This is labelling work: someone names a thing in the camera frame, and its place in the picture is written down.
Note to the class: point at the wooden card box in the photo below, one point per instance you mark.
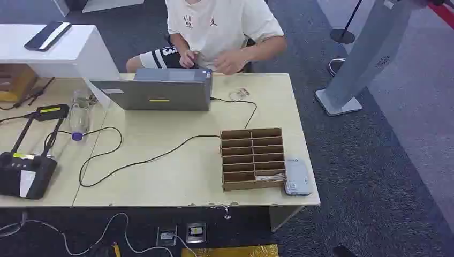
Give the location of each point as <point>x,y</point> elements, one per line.
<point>252,159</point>

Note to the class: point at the pale wooden desk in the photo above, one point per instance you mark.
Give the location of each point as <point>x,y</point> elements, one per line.
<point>198,166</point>

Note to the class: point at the card in wooden box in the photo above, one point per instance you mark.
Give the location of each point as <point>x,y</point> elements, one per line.
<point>270,176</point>

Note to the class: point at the grey laptop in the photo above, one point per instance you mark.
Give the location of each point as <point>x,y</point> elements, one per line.
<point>166,93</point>

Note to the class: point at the person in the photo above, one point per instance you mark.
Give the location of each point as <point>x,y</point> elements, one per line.
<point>220,32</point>

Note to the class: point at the silver floor socket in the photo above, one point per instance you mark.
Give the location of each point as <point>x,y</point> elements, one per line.
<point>196,232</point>
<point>166,236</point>

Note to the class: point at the yellow sheet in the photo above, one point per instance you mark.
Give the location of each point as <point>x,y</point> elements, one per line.
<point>230,251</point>

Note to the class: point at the clear plastic water bottle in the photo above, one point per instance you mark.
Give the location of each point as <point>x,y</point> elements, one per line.
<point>79,114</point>

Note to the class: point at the grey slanted kiosk stand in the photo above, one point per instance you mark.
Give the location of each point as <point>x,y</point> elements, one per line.
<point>369,53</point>

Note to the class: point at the black robot foot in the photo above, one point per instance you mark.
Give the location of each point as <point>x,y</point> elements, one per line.
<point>344,252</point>

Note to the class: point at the black power adapter brick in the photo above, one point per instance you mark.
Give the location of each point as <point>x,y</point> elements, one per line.
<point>52,111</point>

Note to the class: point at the white side table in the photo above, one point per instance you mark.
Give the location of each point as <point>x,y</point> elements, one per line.
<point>49,51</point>

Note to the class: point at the black and white tablet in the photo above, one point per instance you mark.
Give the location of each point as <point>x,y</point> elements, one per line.
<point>48,35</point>

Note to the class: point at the black router with antennas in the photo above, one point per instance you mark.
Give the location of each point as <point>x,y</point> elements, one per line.
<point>25,166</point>

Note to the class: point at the brown cardboard box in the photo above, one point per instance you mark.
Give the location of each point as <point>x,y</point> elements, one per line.
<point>14,82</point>

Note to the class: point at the black stanchion post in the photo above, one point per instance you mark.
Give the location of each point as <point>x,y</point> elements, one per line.
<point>343,33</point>

